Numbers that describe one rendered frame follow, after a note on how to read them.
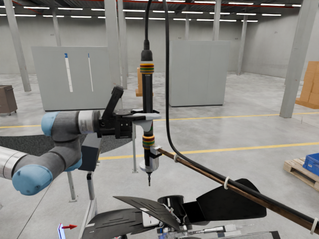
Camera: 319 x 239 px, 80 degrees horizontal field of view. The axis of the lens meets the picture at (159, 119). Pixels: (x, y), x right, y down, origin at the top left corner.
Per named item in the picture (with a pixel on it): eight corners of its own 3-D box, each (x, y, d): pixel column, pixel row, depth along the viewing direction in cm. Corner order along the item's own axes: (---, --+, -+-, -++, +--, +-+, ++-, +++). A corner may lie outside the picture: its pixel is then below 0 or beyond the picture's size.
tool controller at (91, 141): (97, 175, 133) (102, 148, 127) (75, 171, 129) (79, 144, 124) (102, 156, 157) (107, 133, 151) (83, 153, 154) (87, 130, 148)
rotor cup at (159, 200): (188, 230, 84) (183, 198, 90) (197, 229, 71) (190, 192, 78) (155, 234, 82) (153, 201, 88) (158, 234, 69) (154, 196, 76)
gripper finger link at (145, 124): (161, 129, 64) (134, 129, 64) (161, 112, 62) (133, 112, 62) (161, 133, 61) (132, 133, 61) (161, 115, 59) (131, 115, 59)
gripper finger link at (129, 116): (146, 117, 63) (120, 117, 63) (146, 112, 62) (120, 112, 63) (145, 122, 58) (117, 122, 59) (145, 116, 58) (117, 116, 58)
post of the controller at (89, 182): (94, 199, 132) (90, 175, 126) (89, 200, 132) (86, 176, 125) (95, 197, 135) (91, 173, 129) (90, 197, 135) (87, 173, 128)
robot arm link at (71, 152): (45, 178, 59) (38, 145, 56) (67, 160, 69) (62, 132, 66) (69, 179, 58) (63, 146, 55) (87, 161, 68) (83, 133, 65)
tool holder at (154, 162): (166, 169, 69) (166, 144, 66) (151, 177, 64) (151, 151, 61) (150, 159, 75) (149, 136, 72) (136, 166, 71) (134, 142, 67)
